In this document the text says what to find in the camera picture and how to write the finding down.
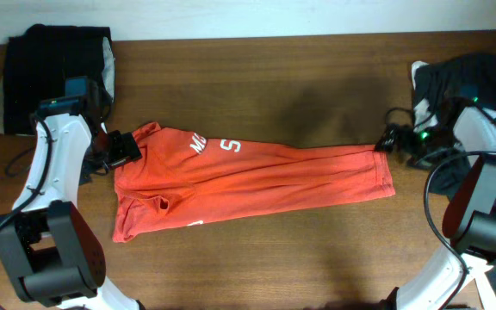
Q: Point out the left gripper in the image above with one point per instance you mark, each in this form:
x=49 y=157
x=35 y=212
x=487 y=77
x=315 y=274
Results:
x=123 y=149

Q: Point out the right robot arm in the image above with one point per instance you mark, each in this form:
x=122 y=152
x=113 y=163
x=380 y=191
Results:
x=468 y=232

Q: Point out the dark grey garment pile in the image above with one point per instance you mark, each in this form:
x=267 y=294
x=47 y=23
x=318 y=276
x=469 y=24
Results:
x=475 y=128

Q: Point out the folded black garment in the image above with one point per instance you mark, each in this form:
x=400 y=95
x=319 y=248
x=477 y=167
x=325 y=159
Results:
x=43 y=32

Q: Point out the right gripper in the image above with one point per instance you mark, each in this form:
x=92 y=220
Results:
x=403 y=142

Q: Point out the folded beige garment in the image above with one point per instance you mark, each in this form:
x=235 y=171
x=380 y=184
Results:
x=36 y=70

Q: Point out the red orange t-shirt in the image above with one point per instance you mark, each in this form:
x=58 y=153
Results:
x=183 y=179

